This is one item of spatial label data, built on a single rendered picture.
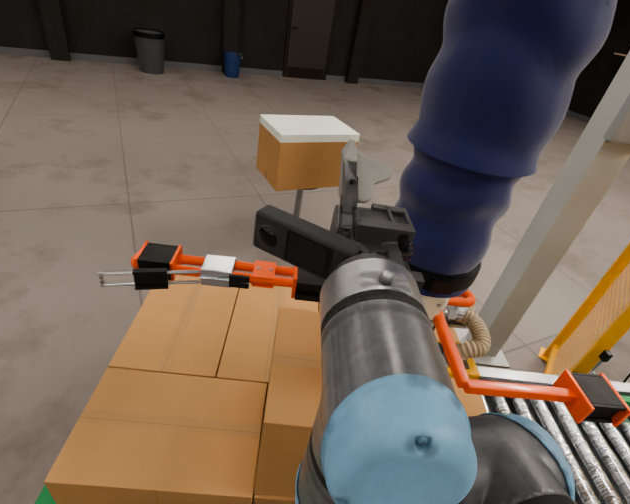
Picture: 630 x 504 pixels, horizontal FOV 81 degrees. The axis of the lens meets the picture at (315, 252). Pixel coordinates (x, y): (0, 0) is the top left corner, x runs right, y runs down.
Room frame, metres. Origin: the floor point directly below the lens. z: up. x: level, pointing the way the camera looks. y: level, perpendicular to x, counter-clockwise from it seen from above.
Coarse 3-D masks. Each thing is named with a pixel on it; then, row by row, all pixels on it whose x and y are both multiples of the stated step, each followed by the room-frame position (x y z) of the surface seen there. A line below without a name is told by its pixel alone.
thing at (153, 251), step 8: (144, 248) 0.65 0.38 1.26; (152, 248) 0.66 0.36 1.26; (160, 248) 0.66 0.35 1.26; (168, 248) 0.67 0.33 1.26; (176, 248) 0.67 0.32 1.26; (136, 256) 0.62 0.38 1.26; (144, 256) 0.62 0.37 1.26; (152, 256) 0.63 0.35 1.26; (160, 256) 0.63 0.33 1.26; (168, 256) 0.64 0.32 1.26; (176, 256) 0.65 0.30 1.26; (136, 264) 0.61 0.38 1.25; (144, 264) 0.61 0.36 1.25; (152, 264) 0.61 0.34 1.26; (160, 264) 0.61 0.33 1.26; (168, 264) 0.62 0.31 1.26; (176, 264) 0.64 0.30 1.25
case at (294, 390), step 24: (288, 312) 0.86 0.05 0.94; (312, 312) 0.88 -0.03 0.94; (288, 336) 0.76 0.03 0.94; (312, 336) 0.78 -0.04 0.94; (456, 336) 0.90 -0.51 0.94; (288, 360) 0.68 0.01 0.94; (312, 360) 0.69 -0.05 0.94; (288, 384) 0.60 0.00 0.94; (312, 384) 0.62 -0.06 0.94; (288, 408) 0.53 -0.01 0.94; (312, 408) 0.55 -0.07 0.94; (480, 408) 0.64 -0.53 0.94; (264, 432) 0.49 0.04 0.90; (288, 432) 0.49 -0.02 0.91; (264, 456) 0.49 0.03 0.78; (288, 456) 0.49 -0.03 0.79; (264, 480) 0.49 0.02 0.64; (288, 480) 0.50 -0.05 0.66
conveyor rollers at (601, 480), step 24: (504, 408) 0.96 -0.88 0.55; (528, 408) 0.99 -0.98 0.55; (552, 432) 0.90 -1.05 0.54; (576, 432) 0.92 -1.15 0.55; (600, 432) 0.94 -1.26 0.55; (624, 432) 0.98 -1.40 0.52; (600, 456) 0.86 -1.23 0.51; (624, 456) 0.86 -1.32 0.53; (576, 480) 0.73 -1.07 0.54; (600, 480) 0.74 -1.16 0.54; (624, 480) 0.76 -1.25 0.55
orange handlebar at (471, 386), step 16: (192, 256) 0.67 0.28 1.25; (240, 272) 0.65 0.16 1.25; (256, 272) 0.65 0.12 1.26; (272, 272) 0.67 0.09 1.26; (288, 272) 0.69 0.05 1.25; (272, 288) 0.64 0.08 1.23; (448, 304) 0.69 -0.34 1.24; (464, 304) 0.70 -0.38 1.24; (448, 336) 0.57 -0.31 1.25; (448, 352) 0.53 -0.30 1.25; (464, 368) 0.49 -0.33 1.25; (464, 384) 0.46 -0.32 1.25; (480, 384) 0.46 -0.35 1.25; (496, 384) 0.47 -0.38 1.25; (512, 384) 0.48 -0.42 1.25; (528, 384) 0.49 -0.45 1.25; (544, 400) 0.47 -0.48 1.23; (560, 400) 0.47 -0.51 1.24
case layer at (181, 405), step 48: (192, 288) 1.30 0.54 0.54; (240, 288) 1.37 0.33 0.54; (288, 288) 1.44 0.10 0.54; (144, 336) 0.98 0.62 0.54; (192, 336) 1.02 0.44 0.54; (240, 336) 1.07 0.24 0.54; (144, 384) 0.77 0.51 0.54; (192, 384) 0.81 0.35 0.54; (240, 384) 0.84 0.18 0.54; (96, 432) 0.58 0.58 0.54; (144, 432) 0.60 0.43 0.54; (192, 432) 0.63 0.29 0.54; (240, 432) 0.66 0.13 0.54; (48, 480) 0.42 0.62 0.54; (96, 480) 0.45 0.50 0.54; (144, 480) 0.47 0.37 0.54; (192, 480) 0.49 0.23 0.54; (240, 480) 0.52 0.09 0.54
